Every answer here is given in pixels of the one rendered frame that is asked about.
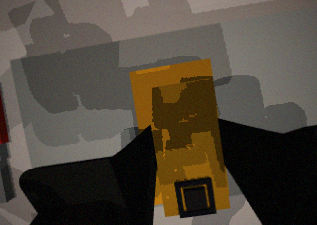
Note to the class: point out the orange rectangular block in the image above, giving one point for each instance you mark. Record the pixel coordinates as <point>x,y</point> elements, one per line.
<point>179,102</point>

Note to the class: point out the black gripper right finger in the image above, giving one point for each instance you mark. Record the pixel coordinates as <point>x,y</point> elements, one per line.
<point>274,171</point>

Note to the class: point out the grey panel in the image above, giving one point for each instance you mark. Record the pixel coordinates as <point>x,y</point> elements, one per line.
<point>78,104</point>

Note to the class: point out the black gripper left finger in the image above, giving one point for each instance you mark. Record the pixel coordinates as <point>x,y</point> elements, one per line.
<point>127,179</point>

